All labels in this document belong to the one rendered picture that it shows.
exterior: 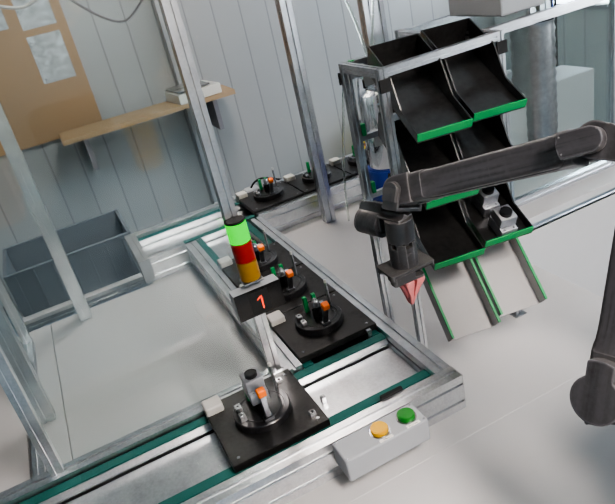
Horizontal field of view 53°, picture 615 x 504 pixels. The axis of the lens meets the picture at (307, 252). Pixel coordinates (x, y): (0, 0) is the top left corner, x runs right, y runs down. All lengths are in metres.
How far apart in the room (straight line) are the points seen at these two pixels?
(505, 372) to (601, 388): 0.70
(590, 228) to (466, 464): 1.47
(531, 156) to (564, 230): 1.56
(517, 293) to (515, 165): 0.68
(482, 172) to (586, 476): 0.69
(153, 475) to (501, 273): 1.01
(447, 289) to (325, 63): 3.61
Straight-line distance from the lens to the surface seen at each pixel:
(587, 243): 2.74
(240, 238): 1.42
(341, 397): 1.60
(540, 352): 1.77
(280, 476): 1.42
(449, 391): 1.55
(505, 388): 1.66
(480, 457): 1.50
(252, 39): 4.82
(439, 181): 1.16
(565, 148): 1.01
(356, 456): 1.39
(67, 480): 1.65
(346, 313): 1.81
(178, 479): 1.55
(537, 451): 1.51
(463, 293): 1.65
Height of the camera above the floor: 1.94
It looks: 26 degrees down
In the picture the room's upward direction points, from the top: 13 degrees counter-clockwise
